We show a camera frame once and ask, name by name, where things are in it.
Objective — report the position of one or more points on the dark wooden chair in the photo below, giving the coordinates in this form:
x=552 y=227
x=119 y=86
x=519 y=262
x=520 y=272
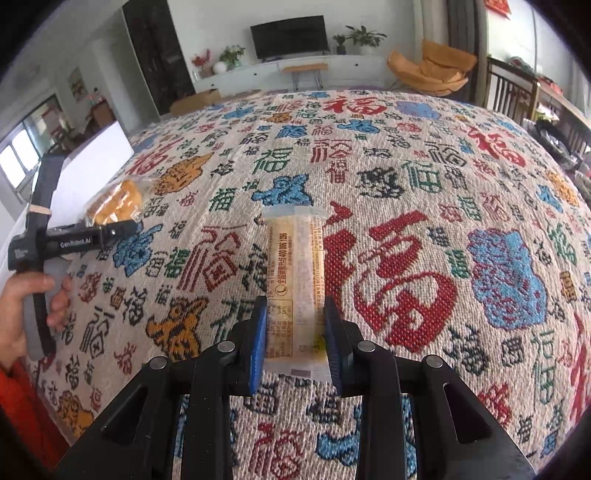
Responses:
x=510 y=87

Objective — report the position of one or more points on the person's orange clothing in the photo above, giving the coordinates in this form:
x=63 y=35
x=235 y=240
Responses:
x=27 y=415

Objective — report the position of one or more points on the large green potted plant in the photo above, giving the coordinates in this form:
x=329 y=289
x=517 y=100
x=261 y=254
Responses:
x=364 y=39

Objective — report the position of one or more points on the white cardboard box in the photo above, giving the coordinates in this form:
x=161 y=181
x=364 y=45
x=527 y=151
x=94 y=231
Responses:
x=92 y=161

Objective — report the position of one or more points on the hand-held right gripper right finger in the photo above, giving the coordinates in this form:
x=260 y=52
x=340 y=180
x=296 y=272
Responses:
x=333 y=350

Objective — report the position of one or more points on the white round vase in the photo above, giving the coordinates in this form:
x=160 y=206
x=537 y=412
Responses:
x=219 y=67

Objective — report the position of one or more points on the wooden stool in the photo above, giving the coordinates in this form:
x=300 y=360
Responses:
x=304 y=69

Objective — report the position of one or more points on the white television cabinet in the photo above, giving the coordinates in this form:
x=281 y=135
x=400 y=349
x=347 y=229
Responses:
x=258 y=76

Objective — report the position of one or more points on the bagged sliced bread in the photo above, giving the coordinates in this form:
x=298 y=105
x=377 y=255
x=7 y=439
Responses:
x=115 y=203

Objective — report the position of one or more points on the small dark potted plant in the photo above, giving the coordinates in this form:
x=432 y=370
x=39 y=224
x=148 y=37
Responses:
x=340 y=45

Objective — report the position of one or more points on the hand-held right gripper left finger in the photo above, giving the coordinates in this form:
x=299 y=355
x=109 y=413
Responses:
x=258 y=350

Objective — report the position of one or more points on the wooden side desk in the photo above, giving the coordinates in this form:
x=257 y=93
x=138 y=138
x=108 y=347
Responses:
x=568 y=110

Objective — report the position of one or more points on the red flower arrangement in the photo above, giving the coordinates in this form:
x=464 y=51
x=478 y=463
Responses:
x=201 y=61

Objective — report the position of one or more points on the black television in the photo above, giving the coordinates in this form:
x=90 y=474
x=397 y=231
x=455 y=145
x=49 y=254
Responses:
x=290 y=37

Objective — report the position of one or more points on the person's left hand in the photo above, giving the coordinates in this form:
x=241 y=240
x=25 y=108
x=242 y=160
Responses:
x=14 y=323

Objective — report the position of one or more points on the framed wall painting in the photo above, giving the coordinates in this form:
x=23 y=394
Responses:
x=77 y=84

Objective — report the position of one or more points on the orange lounge chair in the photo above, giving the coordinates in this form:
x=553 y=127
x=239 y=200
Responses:
x=434 y=69

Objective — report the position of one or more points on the red wall hanging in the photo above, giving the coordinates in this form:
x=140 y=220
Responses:
x=497 y=7

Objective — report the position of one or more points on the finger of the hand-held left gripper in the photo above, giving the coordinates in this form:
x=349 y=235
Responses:
x=120 y=228

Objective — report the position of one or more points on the brown cardboard box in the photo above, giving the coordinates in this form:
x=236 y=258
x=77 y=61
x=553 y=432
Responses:
x=196 y=101

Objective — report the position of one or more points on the dark display cabinet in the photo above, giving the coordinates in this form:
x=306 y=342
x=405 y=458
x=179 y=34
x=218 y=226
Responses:
x=157 y=55

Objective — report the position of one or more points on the leafy green potted plant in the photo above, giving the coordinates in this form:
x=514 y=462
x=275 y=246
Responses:
x=232 y=56

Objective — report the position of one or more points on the grey curtain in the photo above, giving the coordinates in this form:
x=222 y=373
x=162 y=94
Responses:
x=466 y=25

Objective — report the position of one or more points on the beige snack packet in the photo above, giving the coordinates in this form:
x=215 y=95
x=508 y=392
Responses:
x=295 y=258

